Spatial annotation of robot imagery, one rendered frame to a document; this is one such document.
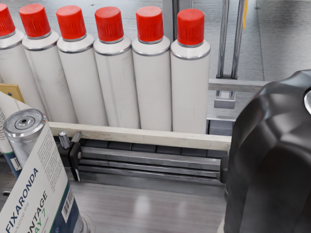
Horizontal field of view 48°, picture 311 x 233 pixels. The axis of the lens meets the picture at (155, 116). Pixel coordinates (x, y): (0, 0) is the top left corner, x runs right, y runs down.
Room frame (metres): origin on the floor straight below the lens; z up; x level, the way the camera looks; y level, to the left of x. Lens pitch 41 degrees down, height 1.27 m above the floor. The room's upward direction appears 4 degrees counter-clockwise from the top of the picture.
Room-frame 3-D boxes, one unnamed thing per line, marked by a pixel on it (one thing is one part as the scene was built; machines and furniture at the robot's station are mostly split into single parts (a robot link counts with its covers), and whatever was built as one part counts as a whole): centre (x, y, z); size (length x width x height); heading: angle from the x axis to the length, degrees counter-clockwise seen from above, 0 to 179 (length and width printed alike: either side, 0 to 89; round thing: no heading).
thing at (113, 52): (0.41, 0.05, 0.98); 0.05 x 0.05 x 0.20
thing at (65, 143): (0.36, 0.12, 0.89); 0.06 x 0.03 x 0.12; 167
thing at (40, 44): (0.44, 0.15, 0.98); 0.05 x 0.05 x 0.20
